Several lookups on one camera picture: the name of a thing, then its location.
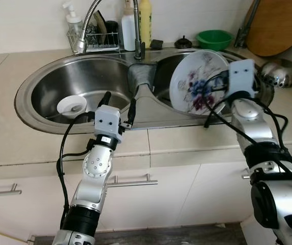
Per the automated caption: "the white plate flower print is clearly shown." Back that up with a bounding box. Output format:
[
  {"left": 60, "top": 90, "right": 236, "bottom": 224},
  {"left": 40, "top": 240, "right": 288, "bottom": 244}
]
[{"left": 169, "top": 50, "right": 231, "bottom": 115}]

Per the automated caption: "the dark grey kitchen tool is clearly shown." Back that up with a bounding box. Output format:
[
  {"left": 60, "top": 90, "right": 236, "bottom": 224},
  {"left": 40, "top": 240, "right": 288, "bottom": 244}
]
[{"left": 234, "top": 0, "right": 262, "bottom": 49}]

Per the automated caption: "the stainless steel double sink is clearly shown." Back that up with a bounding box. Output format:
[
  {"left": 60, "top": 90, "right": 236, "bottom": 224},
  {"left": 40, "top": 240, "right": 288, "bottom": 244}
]
[{"left": 14, "top": 48, "right": 275, "bottom": 134}]

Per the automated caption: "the grey mesh dish cloth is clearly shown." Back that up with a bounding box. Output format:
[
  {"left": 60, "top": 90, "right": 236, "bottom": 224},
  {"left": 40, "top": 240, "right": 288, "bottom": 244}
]
[{"left": 128, "top": 62, "right": 156, "bottom": 100}]

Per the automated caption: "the small white bowl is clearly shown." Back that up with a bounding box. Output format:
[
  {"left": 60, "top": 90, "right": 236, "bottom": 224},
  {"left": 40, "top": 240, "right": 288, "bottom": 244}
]
[{"left": 57, "top": 95, "right": 88, "bottom": 119}]

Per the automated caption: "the green plastic bowl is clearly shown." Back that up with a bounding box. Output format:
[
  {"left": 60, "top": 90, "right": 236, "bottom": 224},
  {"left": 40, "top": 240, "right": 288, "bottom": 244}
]
[{"left": 195, "top": 30, "right": 233, "bottom": 51}]

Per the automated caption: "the shiny steel bowl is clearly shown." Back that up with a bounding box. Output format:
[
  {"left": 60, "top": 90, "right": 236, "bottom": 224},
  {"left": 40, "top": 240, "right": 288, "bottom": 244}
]
[{"left": 258, "top": 58, "right": 292, "bottom": 88}]

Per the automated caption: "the steel flexible neck faucet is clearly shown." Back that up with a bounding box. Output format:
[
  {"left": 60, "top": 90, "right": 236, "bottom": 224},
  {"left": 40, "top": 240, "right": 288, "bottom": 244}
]
[{"left": 73, "top": 0, "right": 146, "bottom": 60}]

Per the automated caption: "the black sink strainer plug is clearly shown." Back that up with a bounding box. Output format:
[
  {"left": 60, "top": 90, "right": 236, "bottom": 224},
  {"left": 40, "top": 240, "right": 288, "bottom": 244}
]
[{"left": 174, "top": 36, "right": 193, "bottom": 50}]

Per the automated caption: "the grey mesh scourer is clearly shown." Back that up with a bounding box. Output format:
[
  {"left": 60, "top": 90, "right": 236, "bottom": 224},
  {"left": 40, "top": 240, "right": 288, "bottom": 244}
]
[{"left": 85, "top": 28, "right": 99, "bottom": 45}]

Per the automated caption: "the black cup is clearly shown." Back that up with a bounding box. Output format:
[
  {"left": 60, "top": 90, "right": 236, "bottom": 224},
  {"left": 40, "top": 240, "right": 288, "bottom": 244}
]
[{"left": 105, "top": 20, "right": 120, "bottom": 37}]

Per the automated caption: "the small black block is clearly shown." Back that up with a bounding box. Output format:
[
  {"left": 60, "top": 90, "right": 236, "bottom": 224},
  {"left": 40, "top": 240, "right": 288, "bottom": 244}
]
[{"left": 150, "top": 39, "right": 164, "bottom": 50}]

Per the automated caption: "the white bottle blue label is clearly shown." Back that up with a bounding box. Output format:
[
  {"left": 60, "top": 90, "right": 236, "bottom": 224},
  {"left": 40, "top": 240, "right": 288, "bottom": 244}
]
[{"left": 121, "top": 0, "right": 137, "bottom": 52}]

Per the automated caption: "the clear pump soap bottle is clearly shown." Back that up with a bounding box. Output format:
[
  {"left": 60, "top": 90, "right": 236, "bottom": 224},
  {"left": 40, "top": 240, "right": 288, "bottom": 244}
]
[{"left": 62, "top": 1, "right": 84, "bottom": 39}]

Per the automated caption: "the white cabinet door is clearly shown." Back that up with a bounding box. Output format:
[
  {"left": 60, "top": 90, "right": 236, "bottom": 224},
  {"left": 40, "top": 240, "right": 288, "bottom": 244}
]
[
  {"left": 64, "top": 164, "right": 202, "bottom": 228},
  {"left": 0, "top": 171, "right": 72, "bottom": 240},
  {"left": 179, "top": 162, "right": 292, "bottom": 228}
]

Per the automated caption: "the round wooden cutting board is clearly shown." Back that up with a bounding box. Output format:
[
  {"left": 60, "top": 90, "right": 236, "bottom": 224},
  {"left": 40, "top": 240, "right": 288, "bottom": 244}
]
[{"left": 245, "top": 0, "right": 292, "bottom": 57}]

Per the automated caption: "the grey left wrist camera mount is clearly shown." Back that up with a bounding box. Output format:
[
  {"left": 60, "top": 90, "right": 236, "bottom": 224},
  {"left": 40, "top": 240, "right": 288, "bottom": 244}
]
[{"left": 94, "top": 105, "right": 125, "bottom": 144}]

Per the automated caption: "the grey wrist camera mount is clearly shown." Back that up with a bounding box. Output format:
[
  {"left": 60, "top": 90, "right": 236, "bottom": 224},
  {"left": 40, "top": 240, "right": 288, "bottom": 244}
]
[
  {"left": 226, "top": 59, "right": 258, "bottom": 97},
  {"left": 94, "top": 105, "right": 125, "bottom": 144}
]

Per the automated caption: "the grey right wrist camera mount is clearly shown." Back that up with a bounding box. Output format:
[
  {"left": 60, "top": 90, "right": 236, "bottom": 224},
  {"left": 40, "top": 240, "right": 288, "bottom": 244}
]
[{"left": 226, "top": 59, "right": 258, "bottom": 97}]

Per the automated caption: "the black loose plug cable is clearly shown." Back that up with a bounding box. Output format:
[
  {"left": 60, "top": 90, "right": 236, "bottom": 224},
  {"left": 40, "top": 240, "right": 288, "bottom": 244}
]
[{"left": 203, "top": 100, "right": 228, "bottom": 128}]

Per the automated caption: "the steel bar cabinet handle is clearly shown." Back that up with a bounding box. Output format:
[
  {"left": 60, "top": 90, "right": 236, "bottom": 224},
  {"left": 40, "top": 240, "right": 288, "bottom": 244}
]
[
  {"left": 108, "top": 174, "right": 158, "bottom": 187},
  {"left": 241, "top": 168, "right": 253, "bottom": 180},
  {"left": 0, "top": 184, "right": 22, "bottom": 197}
]

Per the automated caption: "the steel wire dish rack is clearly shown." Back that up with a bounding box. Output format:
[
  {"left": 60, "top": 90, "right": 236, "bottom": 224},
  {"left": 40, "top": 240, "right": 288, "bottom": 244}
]
[{"left": 67, "top": 28, "right": 122, "bottom": 54}]

